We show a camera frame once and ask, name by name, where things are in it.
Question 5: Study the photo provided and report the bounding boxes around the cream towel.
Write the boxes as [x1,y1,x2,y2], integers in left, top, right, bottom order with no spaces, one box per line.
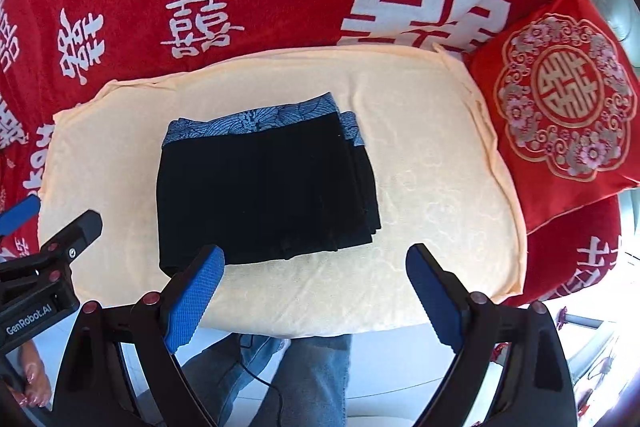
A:
[37,44,529,341]

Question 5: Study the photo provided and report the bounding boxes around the black pants with blue waistband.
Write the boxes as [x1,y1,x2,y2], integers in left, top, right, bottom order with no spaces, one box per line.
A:
[156,92,384,279]

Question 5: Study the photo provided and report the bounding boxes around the person's left hand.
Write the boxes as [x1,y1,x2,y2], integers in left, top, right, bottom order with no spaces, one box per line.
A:
[20,338,54,408]

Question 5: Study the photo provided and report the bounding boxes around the person's legs in jeans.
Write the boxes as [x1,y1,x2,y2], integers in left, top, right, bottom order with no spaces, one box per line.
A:
[181,333,292,427]

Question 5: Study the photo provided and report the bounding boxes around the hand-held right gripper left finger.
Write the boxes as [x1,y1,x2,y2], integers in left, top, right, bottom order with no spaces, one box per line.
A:
[52,244,226,427]

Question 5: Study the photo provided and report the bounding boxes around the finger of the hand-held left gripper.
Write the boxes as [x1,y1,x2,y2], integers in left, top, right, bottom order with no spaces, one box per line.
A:
[0,209,104,291]
[0,195,42,237]

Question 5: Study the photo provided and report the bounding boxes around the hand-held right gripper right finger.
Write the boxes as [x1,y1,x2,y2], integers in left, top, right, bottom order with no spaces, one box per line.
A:
[405,243,574,427]

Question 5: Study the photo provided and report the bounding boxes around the black cable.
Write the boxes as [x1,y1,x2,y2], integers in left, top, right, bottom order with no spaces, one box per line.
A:
[235,333,287,427]

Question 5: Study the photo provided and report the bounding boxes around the person's right leg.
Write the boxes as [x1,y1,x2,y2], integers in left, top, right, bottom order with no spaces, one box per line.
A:
[276,334,352,427]

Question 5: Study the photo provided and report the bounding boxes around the red embroidered cushion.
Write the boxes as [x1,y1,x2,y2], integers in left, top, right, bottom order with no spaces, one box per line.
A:
[462,0,640,236]

